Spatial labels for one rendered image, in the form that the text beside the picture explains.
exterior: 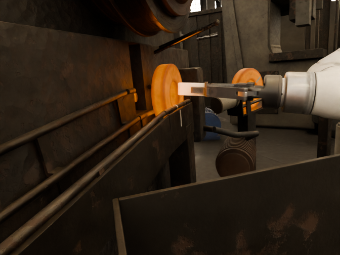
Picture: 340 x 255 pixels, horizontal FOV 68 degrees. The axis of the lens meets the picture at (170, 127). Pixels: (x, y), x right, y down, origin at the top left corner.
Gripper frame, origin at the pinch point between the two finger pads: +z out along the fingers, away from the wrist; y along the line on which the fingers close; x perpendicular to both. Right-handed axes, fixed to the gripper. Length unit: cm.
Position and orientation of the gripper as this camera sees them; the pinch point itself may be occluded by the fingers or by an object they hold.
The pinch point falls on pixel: (192, 89)
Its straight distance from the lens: 63.6
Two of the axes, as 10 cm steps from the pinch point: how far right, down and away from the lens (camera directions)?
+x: 0.0, -9.7, -2.5
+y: 3.3, -2.4, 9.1
